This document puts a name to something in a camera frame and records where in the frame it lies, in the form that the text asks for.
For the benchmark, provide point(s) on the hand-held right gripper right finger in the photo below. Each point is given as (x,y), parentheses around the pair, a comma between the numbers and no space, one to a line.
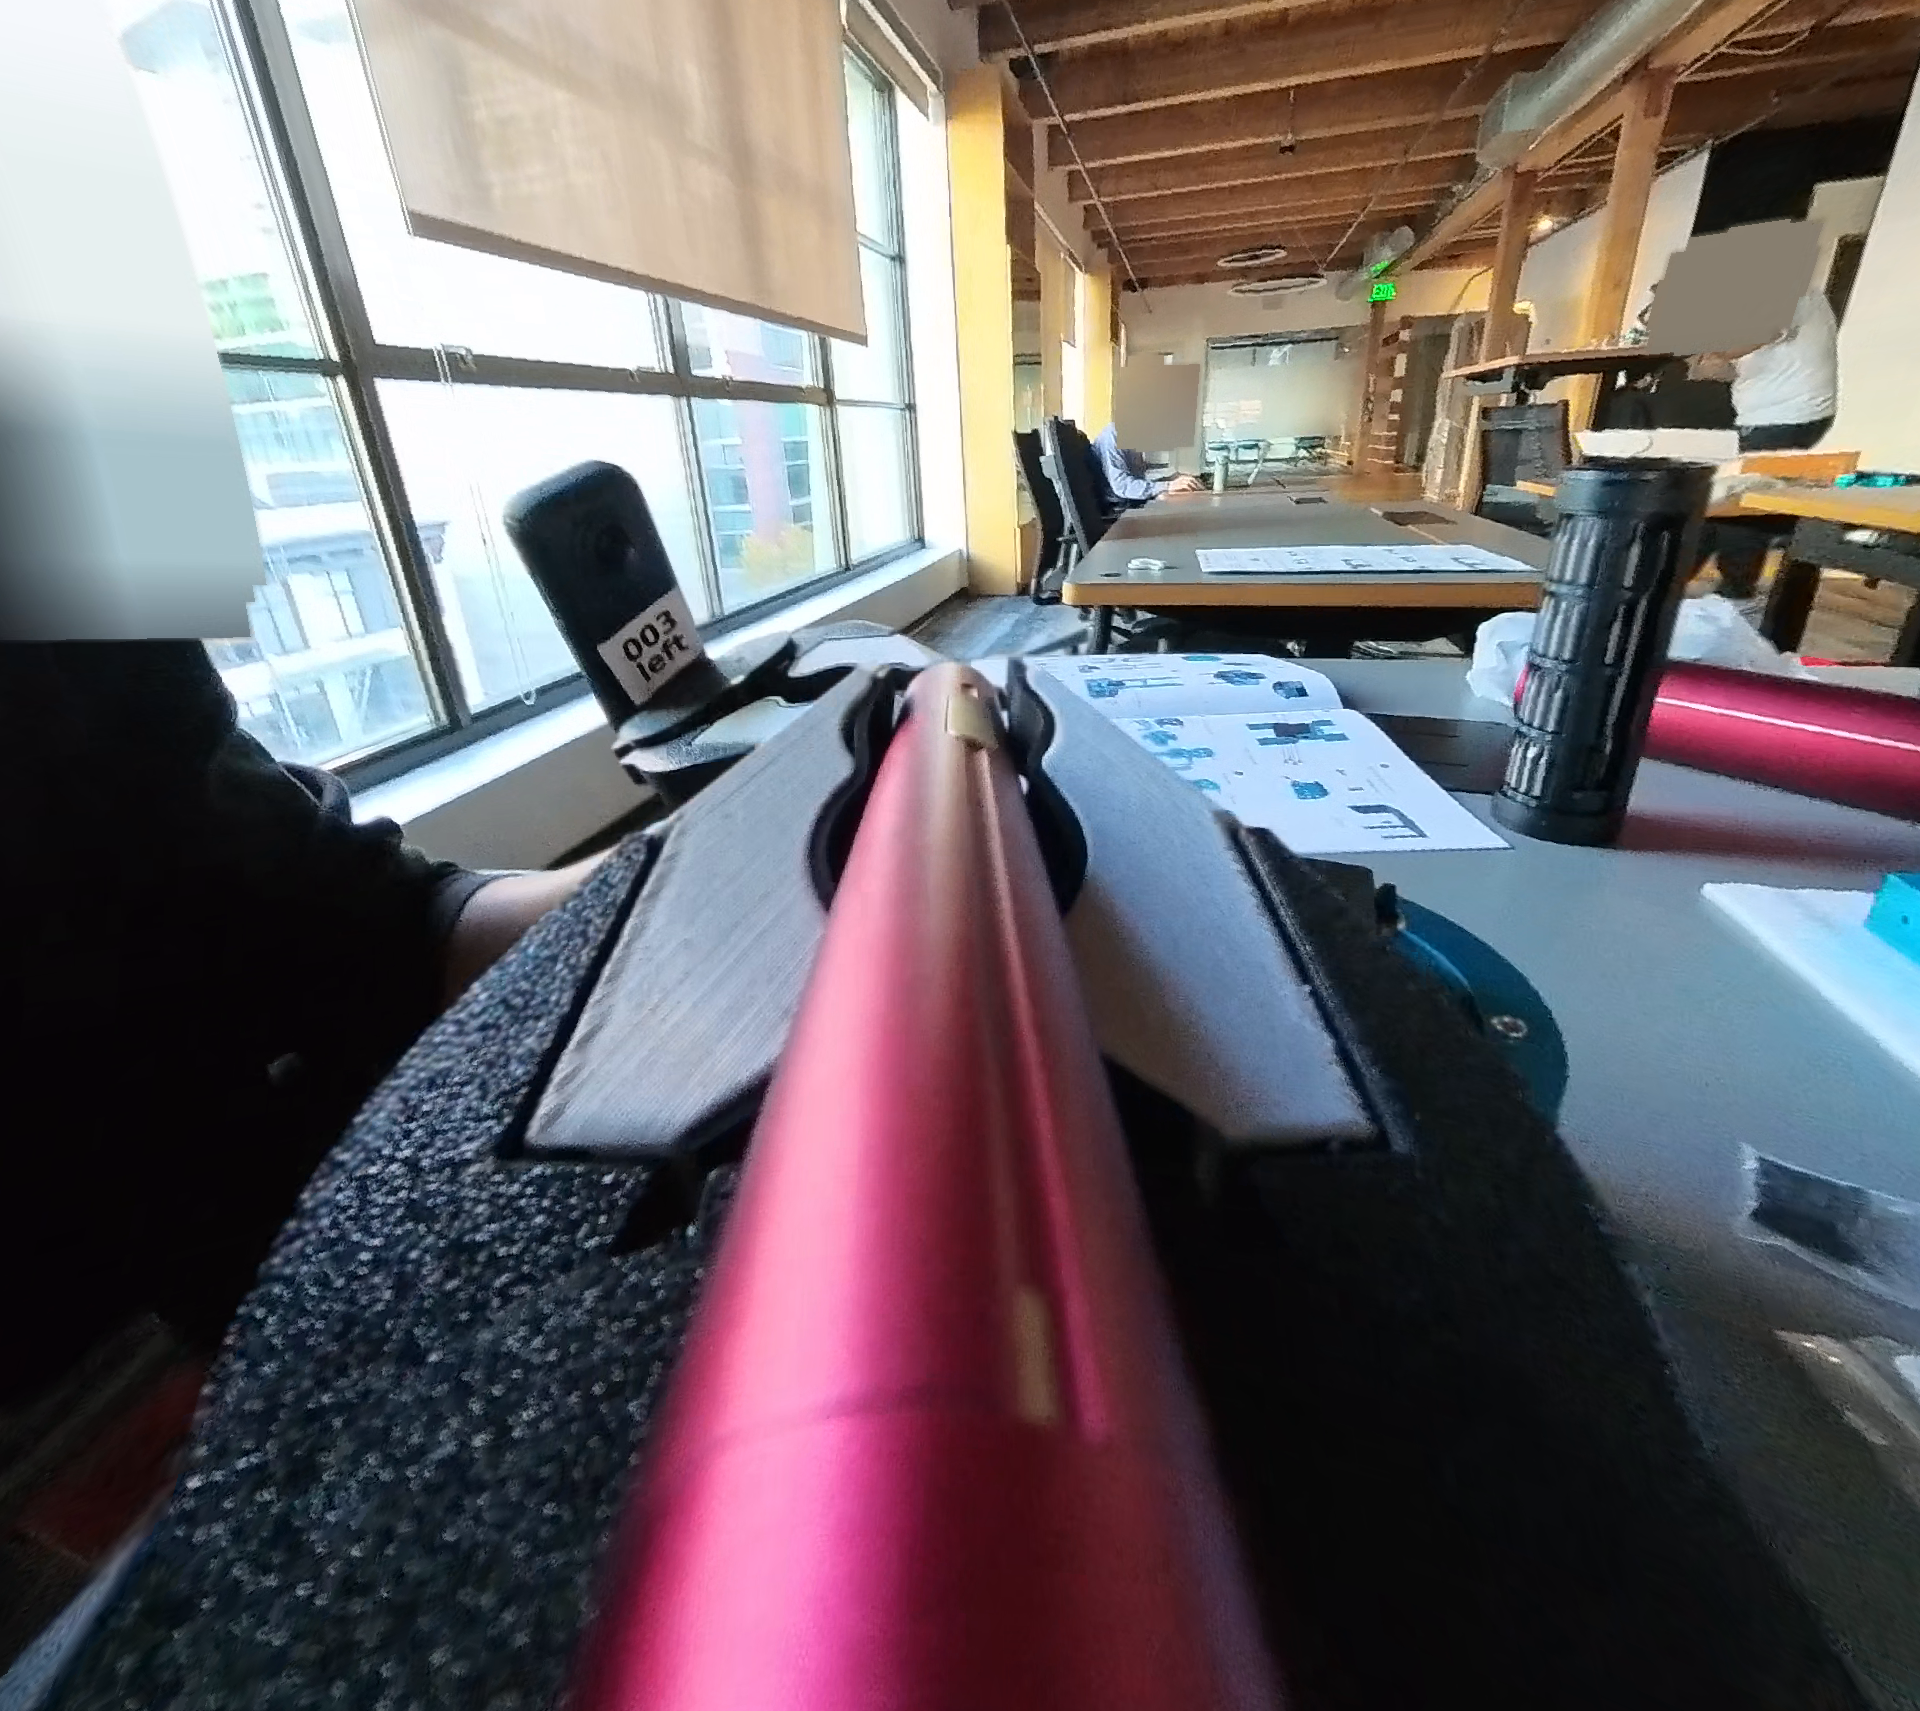
(1200,961)

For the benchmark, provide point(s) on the grey desk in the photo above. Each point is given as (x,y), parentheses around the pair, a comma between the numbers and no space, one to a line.
(1651,1095)

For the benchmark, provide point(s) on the row of blue brackets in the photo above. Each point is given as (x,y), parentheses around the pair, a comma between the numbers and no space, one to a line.
(1899,915)

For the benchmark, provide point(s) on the white foam sheet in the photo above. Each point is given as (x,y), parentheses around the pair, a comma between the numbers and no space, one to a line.
(1800,937)

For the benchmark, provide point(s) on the person's left forearm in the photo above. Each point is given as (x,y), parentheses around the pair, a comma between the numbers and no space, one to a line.
(519,915)

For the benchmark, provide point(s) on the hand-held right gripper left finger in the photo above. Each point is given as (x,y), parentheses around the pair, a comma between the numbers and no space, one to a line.
(674,991)

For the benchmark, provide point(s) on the printed paper sheet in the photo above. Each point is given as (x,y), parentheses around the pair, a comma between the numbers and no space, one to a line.
(1358,557)

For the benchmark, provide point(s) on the magenta metal tube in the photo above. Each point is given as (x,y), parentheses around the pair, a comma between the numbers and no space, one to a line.
(1784,735)

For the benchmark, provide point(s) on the blue toy robot arm base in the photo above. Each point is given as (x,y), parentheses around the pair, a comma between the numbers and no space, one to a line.
(1479,1005)

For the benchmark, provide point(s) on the raised standing desk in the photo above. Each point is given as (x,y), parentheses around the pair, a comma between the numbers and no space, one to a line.
(1575,363)

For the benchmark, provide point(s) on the black mesh chair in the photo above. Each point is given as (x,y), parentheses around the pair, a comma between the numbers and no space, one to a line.
(1527,457)

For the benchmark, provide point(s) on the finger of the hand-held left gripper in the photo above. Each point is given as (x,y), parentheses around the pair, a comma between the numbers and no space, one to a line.
(863,649)

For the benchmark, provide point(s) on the person's black shirt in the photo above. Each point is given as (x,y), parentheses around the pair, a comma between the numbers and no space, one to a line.
(180,991)

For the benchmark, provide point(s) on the black ribbed tumbler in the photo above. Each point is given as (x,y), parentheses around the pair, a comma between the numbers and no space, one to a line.
(1605,661)

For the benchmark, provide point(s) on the black office chair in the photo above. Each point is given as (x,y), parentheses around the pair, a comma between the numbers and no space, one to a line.
(1064,509)

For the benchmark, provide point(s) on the beige roller blind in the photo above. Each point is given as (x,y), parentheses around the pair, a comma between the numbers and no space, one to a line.
(601,46)

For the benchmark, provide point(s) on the white instruction manual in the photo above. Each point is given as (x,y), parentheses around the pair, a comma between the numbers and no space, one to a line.
(1275,751)

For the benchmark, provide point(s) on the magenta electric screwdriver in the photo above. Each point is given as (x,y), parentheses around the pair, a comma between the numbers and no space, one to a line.
(930,1215)

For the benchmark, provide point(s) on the white plastic bag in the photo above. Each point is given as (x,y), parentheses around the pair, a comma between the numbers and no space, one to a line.
(1725,637)

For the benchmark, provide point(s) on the long wooden table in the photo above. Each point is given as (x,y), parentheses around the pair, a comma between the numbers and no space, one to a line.
(1291,577)

